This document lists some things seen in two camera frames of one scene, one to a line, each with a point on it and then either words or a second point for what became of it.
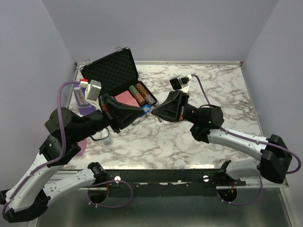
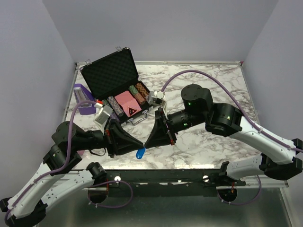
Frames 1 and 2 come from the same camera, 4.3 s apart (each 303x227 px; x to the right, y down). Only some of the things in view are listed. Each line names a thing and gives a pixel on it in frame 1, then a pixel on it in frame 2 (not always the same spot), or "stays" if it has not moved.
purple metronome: (84, 108) stays
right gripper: (169, 111) to (160, 135)
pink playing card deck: (126, 98) stays
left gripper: (127, 116) to (118, 141)
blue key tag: (146, 108) to (140, 152)
